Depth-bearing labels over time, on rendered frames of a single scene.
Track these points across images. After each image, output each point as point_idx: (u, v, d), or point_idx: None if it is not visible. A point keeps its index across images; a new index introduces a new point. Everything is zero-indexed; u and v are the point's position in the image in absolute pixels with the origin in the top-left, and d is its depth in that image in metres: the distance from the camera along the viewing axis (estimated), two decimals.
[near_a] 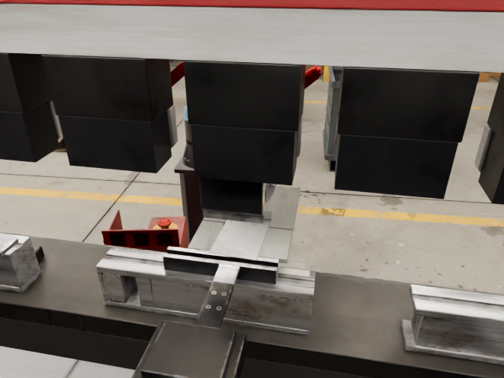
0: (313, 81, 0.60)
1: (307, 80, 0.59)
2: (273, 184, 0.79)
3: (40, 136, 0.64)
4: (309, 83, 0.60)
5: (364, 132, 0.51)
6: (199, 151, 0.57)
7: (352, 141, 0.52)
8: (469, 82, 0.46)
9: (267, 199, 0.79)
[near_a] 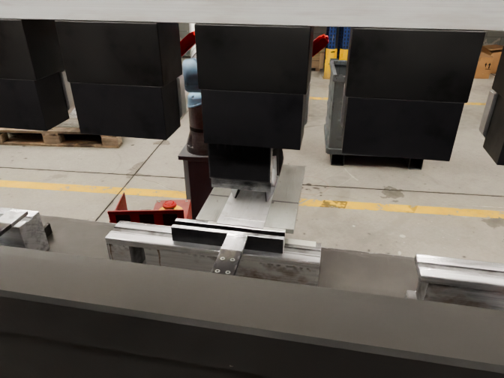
0: (320, 49, 0.61)
1: (315, 48, 0.60)
2: (273, 184, 0.79)
3: (51, 106, 0.65)
4: (316, 51, 0.61)
5: (371, 94, 0.52)
6: (208, 117, 0.58)
7: (359, 103, 0.53)
8: (475, 41, 0.47)
9: (268, 199, 0.79)
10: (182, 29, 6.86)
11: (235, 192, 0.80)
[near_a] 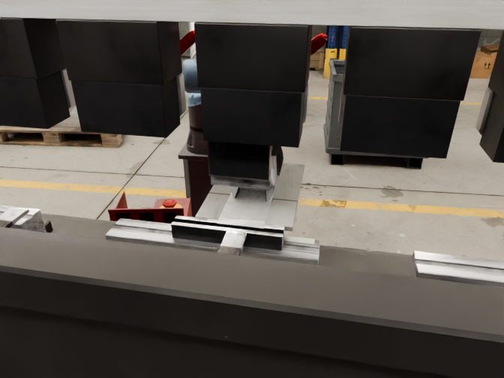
0: (319, 47, 0.61)
1: (313, 46, 0.61)
2: (273, 184, 0.79)
3: (52, 104, 0.66)
4: (315, 49, 0.61)
5: (369, 92, 0.53)
6: (208, 115, 0.59)
7: (357, 101, 0.54)
8: (471, 40, 0.48)
9: (268, 199, 0.79)
10: (182, 29, 6.87)
11: (235, 192, 0.80)
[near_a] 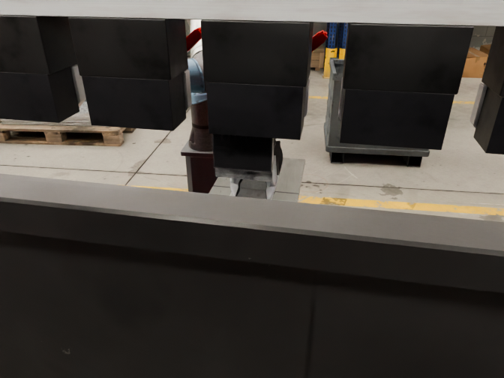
0: (319, 44, 0.64)
1: (314, 43, 0.64)
2: (274, 184, 0.79)
3: (63, 99, 0.68)
4: (316, 46, 0.64)
5: (367, 86, 0.56)
6: (213, 109, 0.61)
7: (356, 95, 0.56)
8: (464, 36, 0.51)
9: (268, 198, 0.79)
10: None
11: (235, 192, 0.80)
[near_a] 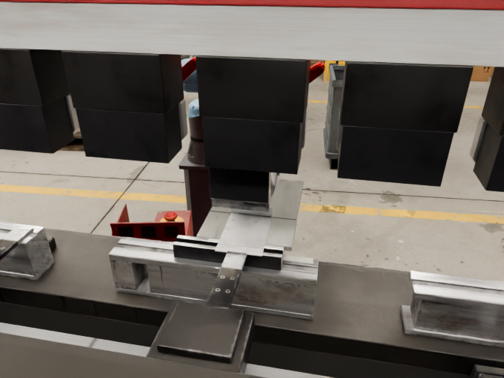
0: (316, 76, 0.63)
1: (312, 75, 0.63)
2: (273, 184, 0.79)
3: (57, 129, 0.67)
4: (313, 78, 0.63)
5: (365, 123, 0.55)
6: (208, 142, 0.61)
7: (354, 132, 0.56)
8: (464, 76, 0.50)
9: None
10: None
11: None
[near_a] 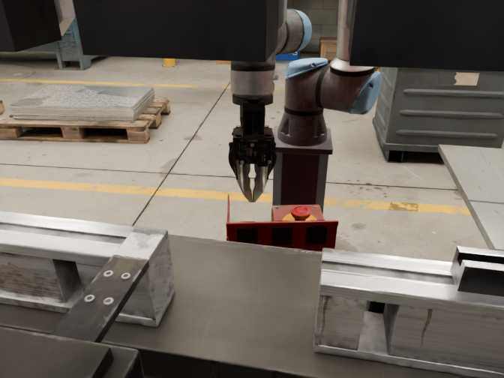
0: None
1: None
2: None
3: (271, 7, 0.29)
4: None
5: None
6: None
7: None
8: None
9: (254, 200, 0.80)
10: None
11: (250, 197, 0.80)
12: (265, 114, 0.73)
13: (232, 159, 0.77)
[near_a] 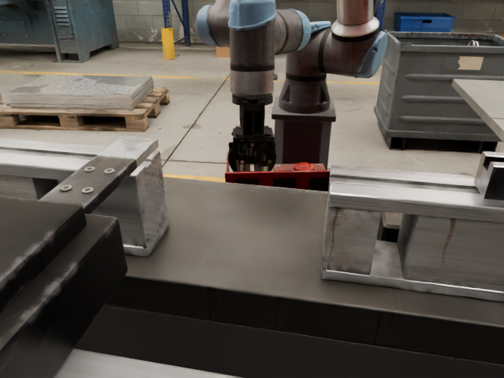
0: None
1: None
2: None
3: None
4: None
5: None
6: None
7: None
8: None
9: None
10: None
11: None
12: (265, 114, 0.73)
13: (232, 159, 0.77)
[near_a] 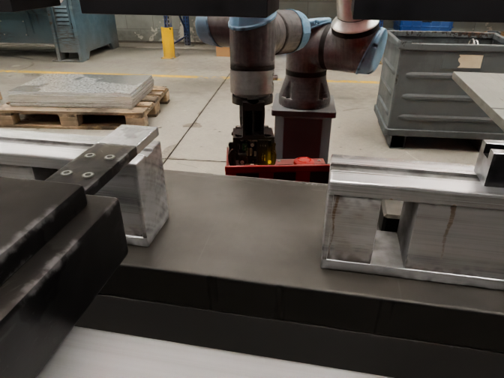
0: None
1: None
2: None
3: None
4: None
5: None
6: None
7: None
8: None
9: None
10: None
11: None
12: (265, 114, 0.73)
13: (232, 159, 0.77)
